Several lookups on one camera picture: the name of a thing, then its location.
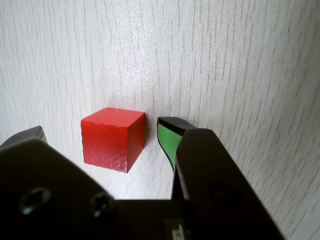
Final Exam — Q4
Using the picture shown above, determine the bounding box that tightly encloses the red wooden cube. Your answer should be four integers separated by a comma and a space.
80, 107, 147, 174

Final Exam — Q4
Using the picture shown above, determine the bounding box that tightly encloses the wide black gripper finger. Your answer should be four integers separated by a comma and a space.
0, 125, 119, 240

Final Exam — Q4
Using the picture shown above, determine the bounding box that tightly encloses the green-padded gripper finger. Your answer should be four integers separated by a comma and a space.
156, 116, 286, 240

